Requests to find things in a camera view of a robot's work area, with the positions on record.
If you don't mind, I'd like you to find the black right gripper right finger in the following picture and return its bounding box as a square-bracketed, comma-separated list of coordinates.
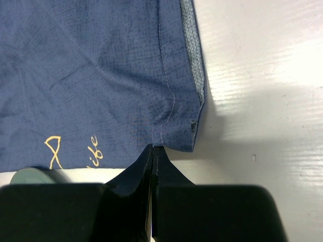
[152, 147, 288, 241]

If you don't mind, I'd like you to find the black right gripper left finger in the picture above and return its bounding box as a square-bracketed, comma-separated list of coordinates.
[1, 145, 153, 241]

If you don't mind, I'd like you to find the green ceramic plate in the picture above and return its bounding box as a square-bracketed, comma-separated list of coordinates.
[10, 167, 56, 185]

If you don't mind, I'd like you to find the blue cloth placemat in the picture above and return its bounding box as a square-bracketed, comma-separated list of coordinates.
[1, 1, 205, 172]

